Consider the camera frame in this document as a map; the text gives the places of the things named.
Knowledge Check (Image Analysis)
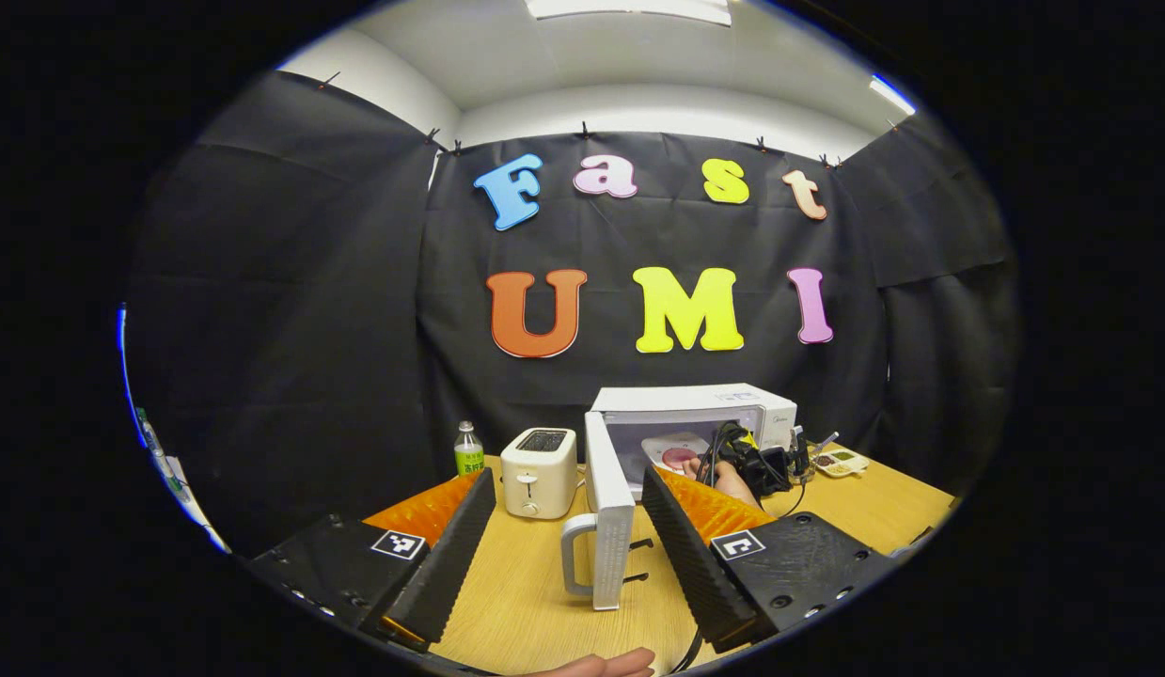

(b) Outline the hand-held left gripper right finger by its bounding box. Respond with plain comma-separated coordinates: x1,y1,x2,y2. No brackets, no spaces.
641,465,901,654

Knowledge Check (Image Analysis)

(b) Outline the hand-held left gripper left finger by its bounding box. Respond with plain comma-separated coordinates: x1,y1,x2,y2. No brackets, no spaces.
246,467,498,652

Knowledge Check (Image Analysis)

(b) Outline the white microwave oven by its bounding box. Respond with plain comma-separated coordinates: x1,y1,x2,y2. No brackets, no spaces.
560,383,799,612

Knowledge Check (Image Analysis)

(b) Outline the white square plate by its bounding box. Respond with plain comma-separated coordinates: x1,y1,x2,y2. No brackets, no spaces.
641,432,712,473

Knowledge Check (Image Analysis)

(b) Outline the white divided dish with grains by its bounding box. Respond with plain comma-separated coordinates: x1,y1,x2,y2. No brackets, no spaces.
812,449,871,480

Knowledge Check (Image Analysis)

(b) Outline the green label plastic bottle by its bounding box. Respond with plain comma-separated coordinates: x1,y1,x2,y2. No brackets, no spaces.
453,421,486,477

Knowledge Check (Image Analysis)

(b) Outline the white toaster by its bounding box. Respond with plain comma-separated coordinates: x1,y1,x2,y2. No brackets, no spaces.
500,428,578,520

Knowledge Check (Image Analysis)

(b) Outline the black backdrop cloth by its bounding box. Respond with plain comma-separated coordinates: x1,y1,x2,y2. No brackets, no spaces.
126,71,1020,556

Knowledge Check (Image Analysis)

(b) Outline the small ceiling light panel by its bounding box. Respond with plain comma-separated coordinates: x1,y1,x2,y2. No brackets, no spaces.
869,75,919,116

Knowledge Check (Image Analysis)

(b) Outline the long ceiling light panel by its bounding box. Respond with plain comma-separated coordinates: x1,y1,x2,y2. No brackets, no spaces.
526,0,733,26

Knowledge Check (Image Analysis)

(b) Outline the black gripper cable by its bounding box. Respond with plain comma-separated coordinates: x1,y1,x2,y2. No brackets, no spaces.
759,475,811,520
671,625,707,676

